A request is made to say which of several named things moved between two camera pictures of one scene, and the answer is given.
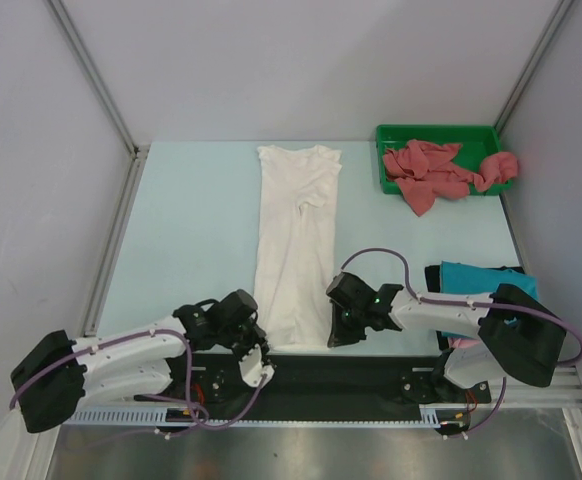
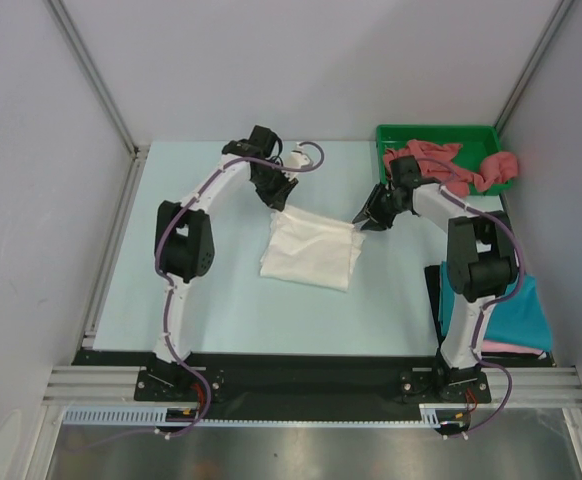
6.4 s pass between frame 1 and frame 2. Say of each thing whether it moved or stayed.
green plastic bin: stayed
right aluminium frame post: stayed
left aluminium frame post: stayed
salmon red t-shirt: stayed
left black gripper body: moved
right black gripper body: moved
